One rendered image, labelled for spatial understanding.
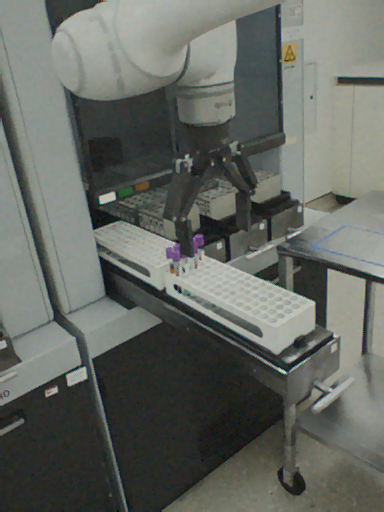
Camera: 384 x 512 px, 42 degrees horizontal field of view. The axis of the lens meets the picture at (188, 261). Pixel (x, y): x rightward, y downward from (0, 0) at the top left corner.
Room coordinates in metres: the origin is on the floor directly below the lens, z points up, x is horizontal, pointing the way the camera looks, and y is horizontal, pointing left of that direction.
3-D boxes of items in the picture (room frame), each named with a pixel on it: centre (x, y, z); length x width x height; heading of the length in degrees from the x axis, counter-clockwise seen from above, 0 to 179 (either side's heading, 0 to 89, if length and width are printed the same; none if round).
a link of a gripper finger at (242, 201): (0.85, -0.11, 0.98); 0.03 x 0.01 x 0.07; 36
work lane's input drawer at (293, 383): (0.89, 0.01, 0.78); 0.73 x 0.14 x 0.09; 36
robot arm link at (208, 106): (0.80, -0.06, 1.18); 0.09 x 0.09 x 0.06
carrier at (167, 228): (1.16, 0.01, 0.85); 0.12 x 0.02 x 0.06; 127
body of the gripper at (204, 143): (0.80, -0.06, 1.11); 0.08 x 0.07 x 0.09; 126
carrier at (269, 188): (1.34, -0.24, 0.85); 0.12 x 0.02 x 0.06; 125
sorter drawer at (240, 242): (1.44, 0.02, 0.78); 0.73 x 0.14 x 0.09; 36
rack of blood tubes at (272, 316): (0.78, -0.07, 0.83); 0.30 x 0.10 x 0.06; 36
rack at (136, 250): (1.04, 0.11, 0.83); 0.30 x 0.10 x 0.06; 36
